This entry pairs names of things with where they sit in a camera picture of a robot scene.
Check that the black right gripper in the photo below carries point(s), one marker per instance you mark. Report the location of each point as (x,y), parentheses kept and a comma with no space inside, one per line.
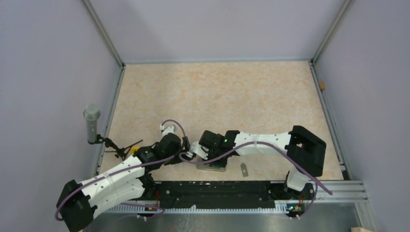
(222,164)

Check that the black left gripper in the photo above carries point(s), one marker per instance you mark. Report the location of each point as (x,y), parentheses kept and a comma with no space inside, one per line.
(185,155)

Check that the grey battery cover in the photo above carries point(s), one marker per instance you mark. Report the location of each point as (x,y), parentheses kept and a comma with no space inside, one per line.
(244,170)

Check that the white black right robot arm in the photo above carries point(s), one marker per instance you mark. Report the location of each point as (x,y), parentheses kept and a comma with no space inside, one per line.
(303,149)

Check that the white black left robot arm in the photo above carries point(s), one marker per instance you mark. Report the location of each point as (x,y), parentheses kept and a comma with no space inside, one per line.
(80,203)

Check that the yellow clamp tool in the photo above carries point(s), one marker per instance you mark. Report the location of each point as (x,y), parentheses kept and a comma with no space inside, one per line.
(134,149)

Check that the grey microphone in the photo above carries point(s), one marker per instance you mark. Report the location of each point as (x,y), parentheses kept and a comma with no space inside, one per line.
(91,114)

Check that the small tan block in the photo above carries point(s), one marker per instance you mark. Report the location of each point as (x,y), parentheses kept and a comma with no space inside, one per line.
(321,85)

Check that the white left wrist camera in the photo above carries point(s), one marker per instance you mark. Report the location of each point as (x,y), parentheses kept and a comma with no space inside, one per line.
(165,130)

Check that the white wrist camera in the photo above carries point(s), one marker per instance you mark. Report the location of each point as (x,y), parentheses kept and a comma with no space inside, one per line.
(165,130)
(196,150)

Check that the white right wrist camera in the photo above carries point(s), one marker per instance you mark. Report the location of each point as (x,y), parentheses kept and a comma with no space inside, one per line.
(196,150)

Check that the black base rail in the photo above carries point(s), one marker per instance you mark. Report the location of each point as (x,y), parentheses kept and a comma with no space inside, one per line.
(223,194)

